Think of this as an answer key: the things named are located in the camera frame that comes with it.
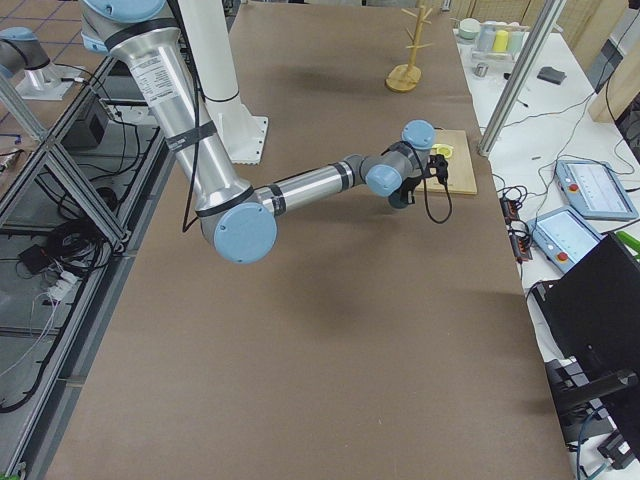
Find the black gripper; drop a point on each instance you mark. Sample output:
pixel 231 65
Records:
pixel 400 199

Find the dark teal cup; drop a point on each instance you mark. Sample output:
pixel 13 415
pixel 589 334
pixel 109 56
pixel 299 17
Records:
pixel 397 202

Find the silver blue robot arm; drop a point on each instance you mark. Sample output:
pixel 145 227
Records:
pixel 43 80
pixel 178 53

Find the wooden cup storage rack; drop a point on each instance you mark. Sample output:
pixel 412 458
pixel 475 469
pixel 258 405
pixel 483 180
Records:
pixel 404 78

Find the yellow cup on tray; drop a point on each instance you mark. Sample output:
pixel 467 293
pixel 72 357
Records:
pixel 501 40

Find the grey cup on tray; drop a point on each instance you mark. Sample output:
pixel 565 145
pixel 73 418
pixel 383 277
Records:
pixel 486 38

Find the lemon slice near knife tip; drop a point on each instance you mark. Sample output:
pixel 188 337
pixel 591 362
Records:
pixel 445 150

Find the wooden cutting board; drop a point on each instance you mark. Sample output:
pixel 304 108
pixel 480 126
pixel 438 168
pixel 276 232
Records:
pixel 461 177

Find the black power strip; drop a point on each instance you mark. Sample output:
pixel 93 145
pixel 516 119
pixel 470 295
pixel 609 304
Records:
pixel 518 231

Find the lower teach pendant tablet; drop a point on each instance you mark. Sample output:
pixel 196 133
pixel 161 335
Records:
pixel 564 236

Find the teach pendant tablet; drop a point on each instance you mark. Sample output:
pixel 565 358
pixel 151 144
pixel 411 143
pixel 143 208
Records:
pixel 564 236
pixel 594 190

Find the mint green bowl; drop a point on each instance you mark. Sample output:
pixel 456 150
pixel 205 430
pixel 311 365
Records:
pixel 468 28

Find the black flat pad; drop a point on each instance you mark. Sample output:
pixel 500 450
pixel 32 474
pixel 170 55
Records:
pixel 551 75

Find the upper teach pendant tablet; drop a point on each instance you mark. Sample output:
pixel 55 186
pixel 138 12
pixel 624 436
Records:
pixel 594 190

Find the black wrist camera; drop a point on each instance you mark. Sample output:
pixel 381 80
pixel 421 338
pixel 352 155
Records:
pixel 438 167

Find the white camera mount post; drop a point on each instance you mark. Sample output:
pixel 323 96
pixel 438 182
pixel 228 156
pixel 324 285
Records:
pixel 243 134

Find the aluminium frame post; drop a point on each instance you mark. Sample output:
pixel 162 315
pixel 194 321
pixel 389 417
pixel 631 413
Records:
pixel 532 47

